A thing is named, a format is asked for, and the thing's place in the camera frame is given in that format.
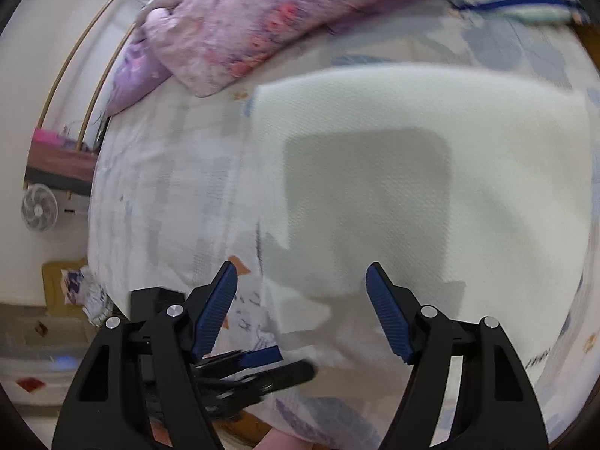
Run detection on wooden bed frame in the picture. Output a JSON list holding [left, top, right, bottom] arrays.
[[216, 412, 273, 450]]

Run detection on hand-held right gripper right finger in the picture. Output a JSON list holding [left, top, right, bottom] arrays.
[[366, 262, 549, 450]]

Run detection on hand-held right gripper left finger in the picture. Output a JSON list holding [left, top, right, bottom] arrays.
[[51, 260, 239, 450]]

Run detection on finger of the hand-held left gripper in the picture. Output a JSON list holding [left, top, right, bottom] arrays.
[[201, 360, 316, 420], [194, 344, 283, 380]]

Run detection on clear storage box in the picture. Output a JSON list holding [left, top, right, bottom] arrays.
[[0, 304, 97, 408]]

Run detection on purple floral quilt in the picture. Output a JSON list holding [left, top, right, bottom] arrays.
[[103, 0, 474, 118]]

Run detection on white snap-button jacket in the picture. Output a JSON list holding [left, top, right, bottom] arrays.
[[250, 63, 591, 371]]

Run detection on person's pink pants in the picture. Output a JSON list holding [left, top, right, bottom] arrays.
[[255, 431, 310, 450]]

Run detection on yellow box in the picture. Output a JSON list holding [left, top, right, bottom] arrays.
[[41, 258, 90, 315]]

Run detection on white floor fan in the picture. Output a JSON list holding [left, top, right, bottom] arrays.
[[21, 185, 59, 233]]

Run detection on crumpled printed bag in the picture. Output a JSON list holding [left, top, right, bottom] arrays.
[[61, 266, 116, 326]]

